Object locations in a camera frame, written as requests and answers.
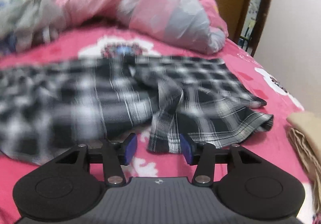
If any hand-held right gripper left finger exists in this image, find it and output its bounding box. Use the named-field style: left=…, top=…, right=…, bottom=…
left=54, top=133, right=138, bottom=187

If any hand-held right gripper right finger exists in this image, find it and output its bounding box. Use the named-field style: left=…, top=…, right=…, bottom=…
left=179, top=134, right=262, bottom=187

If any black white plaid shirt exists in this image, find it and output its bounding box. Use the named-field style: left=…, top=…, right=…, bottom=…
left=0, top=54, right=275, bottom=165

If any pink floral bed blanket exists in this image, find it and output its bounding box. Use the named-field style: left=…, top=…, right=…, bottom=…
left=0, top=24, right=321, bottom=224

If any folded beige garment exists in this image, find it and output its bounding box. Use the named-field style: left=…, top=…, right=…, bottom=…
left=286, top=111, right=321, bottom=189

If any pink grey quilt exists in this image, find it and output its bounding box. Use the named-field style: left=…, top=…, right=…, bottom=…
left=40, top=0, right=229, bottom=55

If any grey garment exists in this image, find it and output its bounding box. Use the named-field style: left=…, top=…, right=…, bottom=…
left=0, top=0, right=66, bottom=51

